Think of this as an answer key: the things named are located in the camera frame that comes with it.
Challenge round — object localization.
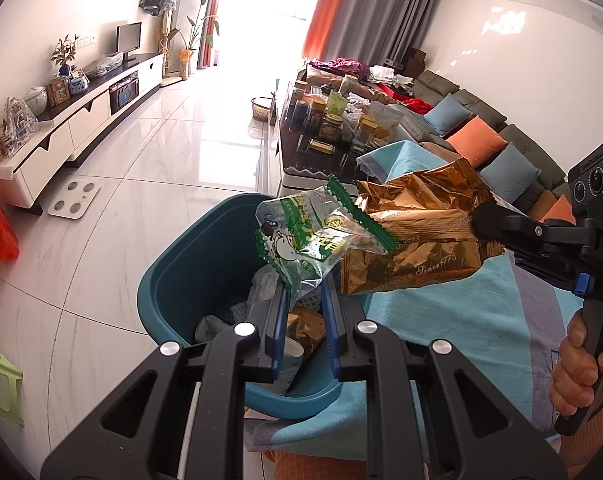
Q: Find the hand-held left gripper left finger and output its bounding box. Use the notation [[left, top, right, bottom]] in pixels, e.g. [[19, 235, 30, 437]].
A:
[[40, 280, 289, 480]]

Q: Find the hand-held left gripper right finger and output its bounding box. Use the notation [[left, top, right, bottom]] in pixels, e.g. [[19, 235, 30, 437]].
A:
[[323, 282, 568, 480]]

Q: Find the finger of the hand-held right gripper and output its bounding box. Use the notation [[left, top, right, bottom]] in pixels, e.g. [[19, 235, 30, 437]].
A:
[[514, 250, 593, 297], [474, 201, 595, 257]]

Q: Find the green snack wrapper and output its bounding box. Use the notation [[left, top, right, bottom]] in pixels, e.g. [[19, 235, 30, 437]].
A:
[[254, 176, 399, 312]]

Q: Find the crinkled gold snack wrapper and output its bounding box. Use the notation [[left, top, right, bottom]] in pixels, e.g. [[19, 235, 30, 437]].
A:
[[339, 157, 505, 297]]

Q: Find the blue trash bin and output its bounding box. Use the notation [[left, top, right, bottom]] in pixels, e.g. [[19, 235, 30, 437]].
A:
[[137, 192, 368, 422]]

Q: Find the person's right forearm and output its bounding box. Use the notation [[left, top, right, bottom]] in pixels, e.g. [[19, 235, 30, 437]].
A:
[[559, 395, 603, 472]]

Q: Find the person's right hand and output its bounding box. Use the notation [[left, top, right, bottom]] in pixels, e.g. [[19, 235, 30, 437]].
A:
[[551, 310, 603, 417]]

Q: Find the orange cushion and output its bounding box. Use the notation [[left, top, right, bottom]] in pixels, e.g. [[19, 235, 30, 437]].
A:
[[539, 195, 577, 226], [446, 116, 510, 169]]

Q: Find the blue cushion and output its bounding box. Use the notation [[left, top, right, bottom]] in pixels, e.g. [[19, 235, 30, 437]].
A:
[[424, 95, 475, 139], [479, 142, 541, 205]]

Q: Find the green sofa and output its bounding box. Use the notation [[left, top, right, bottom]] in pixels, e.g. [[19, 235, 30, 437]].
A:
[[306, 62, 578, 227]]

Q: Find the printed blue grey blanket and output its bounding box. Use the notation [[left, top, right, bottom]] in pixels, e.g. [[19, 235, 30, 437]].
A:
[[246, 140, 603, 480]]

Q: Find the dark coffee table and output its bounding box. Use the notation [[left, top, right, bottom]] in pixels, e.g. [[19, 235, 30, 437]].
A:
[[274, 77, 383, 199]]

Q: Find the brown cardboard box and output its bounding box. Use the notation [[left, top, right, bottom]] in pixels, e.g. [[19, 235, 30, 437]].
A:
[[404, 47, 427, 76]]

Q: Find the cluster of food jars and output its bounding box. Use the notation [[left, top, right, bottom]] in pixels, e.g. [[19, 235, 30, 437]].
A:
[[286, 75, 398, 157]]

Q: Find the wicker basket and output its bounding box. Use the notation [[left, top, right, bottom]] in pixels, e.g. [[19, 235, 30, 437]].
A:
[[250, 95, 275, 121]]

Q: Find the pile of clothes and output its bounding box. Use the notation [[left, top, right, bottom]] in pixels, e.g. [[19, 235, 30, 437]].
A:
[[309, 57, 433, 117]]

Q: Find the white bathroom scale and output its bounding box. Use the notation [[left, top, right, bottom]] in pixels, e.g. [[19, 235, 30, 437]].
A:
[[48, 176, 102, 219]]

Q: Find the white TV cabinet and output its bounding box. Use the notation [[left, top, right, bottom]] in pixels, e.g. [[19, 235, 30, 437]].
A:
[[0, 52, 165, 212]]

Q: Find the orange curtain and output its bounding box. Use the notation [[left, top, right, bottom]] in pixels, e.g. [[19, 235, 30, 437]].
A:
[[301, 0, 355, 62]]

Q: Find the tall leafy plant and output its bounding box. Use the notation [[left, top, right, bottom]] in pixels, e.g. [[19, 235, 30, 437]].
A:
[[168, 0, 220, 79]]

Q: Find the clear plastic bag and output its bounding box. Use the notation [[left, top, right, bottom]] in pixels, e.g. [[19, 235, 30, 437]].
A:
[[84, 54, 123, 79]]

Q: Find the grey and red curtain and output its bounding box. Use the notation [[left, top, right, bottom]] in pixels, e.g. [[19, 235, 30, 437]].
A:
[[198, 0, 227, 69]]

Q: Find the black monitor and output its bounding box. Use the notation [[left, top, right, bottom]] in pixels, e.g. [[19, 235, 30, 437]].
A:
[[117, 22, 143, 57]]

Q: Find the clear bagged ornament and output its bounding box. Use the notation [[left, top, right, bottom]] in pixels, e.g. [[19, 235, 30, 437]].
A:
[[0, 97, 40, 159]]

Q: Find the white ceramic jar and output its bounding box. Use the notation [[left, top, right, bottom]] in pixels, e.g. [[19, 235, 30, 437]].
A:
[[24, 86, 48, 114]]

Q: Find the white standing air conditioner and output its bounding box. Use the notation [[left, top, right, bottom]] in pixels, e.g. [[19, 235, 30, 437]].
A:
[[184, 0, 217, 68]]

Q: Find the vase with plant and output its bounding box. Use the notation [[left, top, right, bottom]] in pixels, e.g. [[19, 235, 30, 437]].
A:
[[50, 35, 80, 79]]

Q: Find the picture frame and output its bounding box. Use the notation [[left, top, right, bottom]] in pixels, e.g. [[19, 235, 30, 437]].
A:
[[46, 76, 72, 109]]

